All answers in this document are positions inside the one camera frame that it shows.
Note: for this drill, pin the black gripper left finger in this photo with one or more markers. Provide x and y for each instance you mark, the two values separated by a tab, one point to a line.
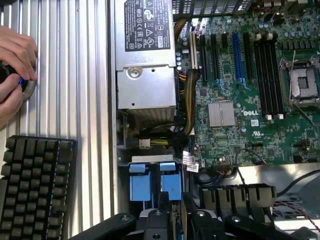
152	225

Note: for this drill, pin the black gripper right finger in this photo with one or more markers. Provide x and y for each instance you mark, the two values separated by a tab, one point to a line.
205	225

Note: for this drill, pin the black RAM slot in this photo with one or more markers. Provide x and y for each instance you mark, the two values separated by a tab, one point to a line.
272	77
265	77
258	77
277	77

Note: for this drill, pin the long black expansion slot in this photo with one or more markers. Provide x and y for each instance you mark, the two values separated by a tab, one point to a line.
248	56
204	57
215	57

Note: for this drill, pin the blue expansion slot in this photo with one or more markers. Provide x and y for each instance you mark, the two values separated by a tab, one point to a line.
237	57

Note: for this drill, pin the white expansion slot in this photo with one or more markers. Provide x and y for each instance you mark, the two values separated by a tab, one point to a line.
193	50

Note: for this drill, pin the short black expansion slot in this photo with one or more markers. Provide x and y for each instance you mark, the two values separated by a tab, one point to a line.
224	40

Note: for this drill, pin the person's left hand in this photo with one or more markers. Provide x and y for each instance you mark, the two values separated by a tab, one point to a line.
10	100

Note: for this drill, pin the person's right hand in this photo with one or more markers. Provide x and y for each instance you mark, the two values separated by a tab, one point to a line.
17	53

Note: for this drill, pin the blue drive bay brackets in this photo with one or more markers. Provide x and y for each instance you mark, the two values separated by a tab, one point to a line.
123	182

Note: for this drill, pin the white label tag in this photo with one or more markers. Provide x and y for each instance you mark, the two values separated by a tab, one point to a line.
190	161

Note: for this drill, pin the white power connector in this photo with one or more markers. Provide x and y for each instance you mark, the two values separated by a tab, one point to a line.
144	143

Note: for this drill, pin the green Dell motherboard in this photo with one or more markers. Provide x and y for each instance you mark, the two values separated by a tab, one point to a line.
250	140

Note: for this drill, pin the silver chipset heatsink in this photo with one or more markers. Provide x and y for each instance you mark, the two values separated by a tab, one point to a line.
221	113

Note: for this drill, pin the black keyboard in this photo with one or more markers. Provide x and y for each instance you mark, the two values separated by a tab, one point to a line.
32	190

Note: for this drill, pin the silver PC case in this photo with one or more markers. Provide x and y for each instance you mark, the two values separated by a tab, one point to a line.
112	100

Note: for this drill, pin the silver power supply unit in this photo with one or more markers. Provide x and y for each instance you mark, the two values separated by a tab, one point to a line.
146	82

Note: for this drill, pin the CPU socket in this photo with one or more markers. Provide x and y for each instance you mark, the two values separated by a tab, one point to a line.
303	82

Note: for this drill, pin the metal locking lever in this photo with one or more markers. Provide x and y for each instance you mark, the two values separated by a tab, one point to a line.
292	75

